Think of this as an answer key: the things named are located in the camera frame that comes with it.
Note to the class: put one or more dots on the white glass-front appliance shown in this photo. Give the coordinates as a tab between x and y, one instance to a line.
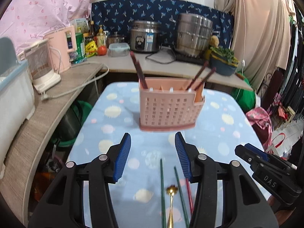
41	61

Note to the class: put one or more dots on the clear food container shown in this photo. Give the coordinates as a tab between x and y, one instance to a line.
118	49

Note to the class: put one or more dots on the green bag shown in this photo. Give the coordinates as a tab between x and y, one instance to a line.
244	97

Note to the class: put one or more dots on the leafy green vegetables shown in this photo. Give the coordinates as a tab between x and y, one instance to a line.
225	53

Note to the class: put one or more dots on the green plastic bucket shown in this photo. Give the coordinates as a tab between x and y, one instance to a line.
80	109

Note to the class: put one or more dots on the white plastic storage box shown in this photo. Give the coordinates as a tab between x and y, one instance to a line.
14	95

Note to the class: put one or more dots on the stacked steel steamer pot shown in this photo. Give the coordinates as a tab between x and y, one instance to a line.
194	35

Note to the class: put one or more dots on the pink perforated utensil holder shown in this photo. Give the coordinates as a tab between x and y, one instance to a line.
166	106

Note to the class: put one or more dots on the red chopstick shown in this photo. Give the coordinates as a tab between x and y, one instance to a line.
190	197

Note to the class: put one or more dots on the blue planet-print tablecloth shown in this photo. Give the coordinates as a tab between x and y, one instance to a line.
118	123

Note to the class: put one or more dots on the hanging dark clothes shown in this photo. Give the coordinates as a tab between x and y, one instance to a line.
293	64

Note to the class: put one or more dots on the yellow loofah sponge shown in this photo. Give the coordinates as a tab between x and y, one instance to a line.
214	40

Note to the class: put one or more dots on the white and green carton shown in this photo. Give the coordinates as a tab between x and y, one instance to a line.
79	25

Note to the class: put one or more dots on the small steel lidded pot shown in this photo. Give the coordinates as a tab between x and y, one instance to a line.
116	39

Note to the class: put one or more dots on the blue basin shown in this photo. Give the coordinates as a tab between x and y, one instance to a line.
222	67

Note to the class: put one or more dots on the navy leaf-print cloth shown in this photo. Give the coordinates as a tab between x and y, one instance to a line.
156	7

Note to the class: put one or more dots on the pink floral cloth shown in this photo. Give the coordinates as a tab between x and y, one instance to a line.
257	116

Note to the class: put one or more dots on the pink printed sheet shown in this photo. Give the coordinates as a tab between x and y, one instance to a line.
42	7

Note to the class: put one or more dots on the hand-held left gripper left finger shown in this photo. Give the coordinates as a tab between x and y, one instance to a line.
122	159

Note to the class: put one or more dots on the gold flower-shaped spoon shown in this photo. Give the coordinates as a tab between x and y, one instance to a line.
171	191

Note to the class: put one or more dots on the yellow oil bottle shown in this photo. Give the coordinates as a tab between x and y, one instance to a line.
101	38

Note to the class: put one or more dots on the dark wooden chair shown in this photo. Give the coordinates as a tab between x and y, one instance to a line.
276	85

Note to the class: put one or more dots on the green jar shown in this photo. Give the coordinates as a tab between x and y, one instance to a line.
80	45

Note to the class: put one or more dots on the wooden counter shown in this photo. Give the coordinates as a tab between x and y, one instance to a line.
30	128

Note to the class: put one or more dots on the steel rice cooker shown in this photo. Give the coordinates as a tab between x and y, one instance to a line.
144	40

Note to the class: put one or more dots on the pink kitchen appliance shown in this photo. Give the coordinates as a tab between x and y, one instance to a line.
60	49

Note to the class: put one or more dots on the beige curtain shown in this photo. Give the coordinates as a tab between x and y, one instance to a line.
261	28

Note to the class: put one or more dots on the maroon chopstick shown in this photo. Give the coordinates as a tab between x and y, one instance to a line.
197	74
206	77
138	70

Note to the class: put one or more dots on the green chopstick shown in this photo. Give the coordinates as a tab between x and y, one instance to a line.
162	194
181	194

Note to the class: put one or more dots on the dark sauce bottle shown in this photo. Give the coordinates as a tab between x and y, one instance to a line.
91	29

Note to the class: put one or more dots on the yellow snack packet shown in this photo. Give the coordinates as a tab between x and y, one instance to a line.
90	48

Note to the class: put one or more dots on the red tomato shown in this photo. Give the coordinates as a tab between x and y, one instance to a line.
102	50

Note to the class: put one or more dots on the black induction cooker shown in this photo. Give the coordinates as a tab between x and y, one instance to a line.
187	58

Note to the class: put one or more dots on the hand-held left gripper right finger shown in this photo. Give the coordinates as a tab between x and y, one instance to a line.
182	156

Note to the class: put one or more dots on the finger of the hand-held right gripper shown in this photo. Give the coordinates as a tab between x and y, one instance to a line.
248	158
257	151

